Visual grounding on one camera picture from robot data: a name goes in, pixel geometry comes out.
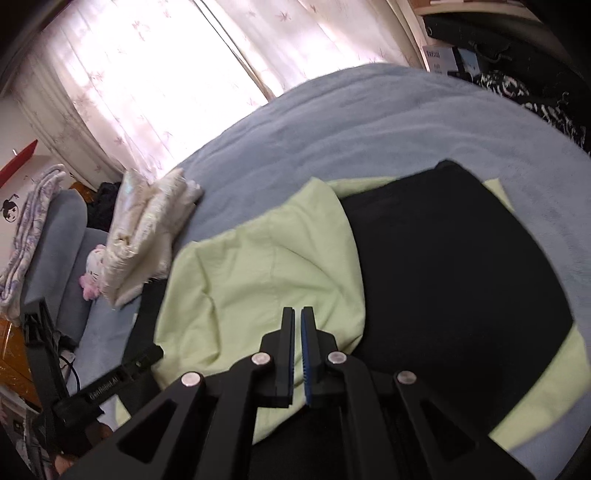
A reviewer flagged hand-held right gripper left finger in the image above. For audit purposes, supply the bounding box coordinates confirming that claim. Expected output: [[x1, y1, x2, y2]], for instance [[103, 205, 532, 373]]
[[55, 307, 296, 480]]

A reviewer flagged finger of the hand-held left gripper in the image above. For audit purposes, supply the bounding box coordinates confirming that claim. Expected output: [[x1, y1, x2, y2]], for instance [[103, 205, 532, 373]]
[[121, 344, 165, 376]]

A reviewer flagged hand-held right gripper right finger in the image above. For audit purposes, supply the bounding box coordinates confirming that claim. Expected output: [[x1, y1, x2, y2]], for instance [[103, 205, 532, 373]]
[[300, 305, 536, 480]]

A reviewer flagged green and black hooded jacket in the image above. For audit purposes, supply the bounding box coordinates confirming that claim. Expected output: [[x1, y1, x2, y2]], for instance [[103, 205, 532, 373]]
[[121, 159, 591, 480]]

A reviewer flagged person's left hand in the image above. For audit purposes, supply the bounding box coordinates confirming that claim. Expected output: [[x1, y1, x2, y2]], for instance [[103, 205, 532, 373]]
[[53, 422, 114, 474]]

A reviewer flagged orange wooden bedside furniture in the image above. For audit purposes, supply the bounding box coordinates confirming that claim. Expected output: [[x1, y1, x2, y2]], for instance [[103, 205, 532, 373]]
[[0, 314, 43, 408]]

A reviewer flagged grey-blue pillow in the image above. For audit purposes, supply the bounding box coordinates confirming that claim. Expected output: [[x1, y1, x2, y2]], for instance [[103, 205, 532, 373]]
[[58, 228, 109, 344], [21, 189, 89, 317]]

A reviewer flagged white and pink plush toy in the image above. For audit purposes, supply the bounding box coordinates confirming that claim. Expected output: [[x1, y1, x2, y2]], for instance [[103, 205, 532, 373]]
[[78, 244, 108, 301]]

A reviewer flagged cream puffy jacket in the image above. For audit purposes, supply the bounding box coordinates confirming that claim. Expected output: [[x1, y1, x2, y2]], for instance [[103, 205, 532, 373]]
[[99, 167, 205, 308]]

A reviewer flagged dark cloth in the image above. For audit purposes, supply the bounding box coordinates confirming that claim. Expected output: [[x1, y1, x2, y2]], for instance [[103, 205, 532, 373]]
[[85, 182, 122, 232]]

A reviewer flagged white purple patterned blanket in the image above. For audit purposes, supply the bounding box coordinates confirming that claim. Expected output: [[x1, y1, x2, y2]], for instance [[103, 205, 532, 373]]
[[0, 164, 68, 318]]

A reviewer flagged blue-grey bed blanket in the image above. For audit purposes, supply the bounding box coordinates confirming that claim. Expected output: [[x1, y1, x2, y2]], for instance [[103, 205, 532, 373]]
[[71, 62, 591, 480]]

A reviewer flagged white floral curtain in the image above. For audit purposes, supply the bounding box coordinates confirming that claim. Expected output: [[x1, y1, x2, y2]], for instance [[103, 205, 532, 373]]
[[9, 0, 426, 197]]

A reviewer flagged white printed box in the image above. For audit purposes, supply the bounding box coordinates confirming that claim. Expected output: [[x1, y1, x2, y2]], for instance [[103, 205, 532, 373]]
[[422, 44, 459, 75]]

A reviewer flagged black and white patterned cloth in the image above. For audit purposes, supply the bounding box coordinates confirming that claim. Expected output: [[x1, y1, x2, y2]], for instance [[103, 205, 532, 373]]
[[473, 71, 591, 154]]

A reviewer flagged wooden shelf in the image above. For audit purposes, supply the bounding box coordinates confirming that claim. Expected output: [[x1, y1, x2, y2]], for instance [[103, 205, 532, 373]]
[[406, 0, 532, 19]]

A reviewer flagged black cable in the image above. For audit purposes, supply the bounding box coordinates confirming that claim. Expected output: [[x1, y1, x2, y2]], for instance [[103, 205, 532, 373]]
[[56, 344, 83, 395]]

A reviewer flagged black cartoon wall sticker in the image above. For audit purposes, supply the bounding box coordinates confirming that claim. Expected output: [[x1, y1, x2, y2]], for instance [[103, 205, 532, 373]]
[[0, 194, 25, 225]]

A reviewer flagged red wall decoration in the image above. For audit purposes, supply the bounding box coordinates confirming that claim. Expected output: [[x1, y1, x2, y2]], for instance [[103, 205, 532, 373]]
[[0, 141, 39, 186]]

